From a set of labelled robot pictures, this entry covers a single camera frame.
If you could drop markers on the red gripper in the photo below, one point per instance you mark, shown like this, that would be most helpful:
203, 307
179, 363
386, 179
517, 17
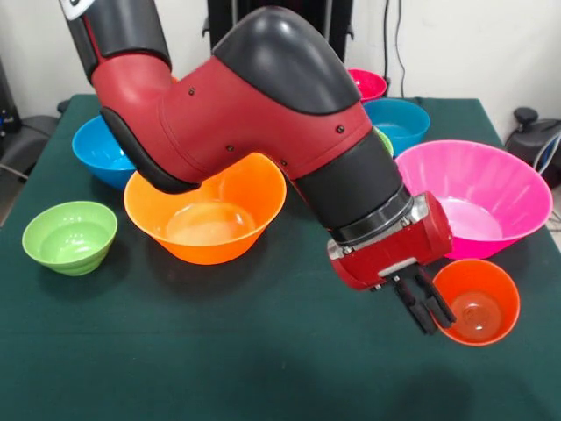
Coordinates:
394, 254

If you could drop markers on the orange-red plastic cup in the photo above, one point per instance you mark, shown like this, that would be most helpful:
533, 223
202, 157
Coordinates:
477, 316

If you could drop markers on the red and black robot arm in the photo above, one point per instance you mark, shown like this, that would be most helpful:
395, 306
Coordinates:
241, 109

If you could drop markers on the large pink bowl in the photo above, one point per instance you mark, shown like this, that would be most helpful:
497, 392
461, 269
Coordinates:
482, 184

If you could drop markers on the medium green bowl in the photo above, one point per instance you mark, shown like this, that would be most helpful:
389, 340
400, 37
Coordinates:
386, 144

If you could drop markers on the small blue bowl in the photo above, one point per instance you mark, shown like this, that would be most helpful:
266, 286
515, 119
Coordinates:
403, 127

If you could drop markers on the dark green tablecloth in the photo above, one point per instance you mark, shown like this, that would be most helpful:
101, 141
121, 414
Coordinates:
219, 351

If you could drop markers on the large orange bowl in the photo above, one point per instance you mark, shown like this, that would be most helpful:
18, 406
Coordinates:
210, 237

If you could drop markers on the small crimson bowl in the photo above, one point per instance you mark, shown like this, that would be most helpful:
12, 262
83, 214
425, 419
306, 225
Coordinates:
370, 85

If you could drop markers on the large blue bowl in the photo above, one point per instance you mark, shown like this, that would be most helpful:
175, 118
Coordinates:
96, 153

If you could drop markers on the small green bowl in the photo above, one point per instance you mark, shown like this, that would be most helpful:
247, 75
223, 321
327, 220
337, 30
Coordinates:
66, 245

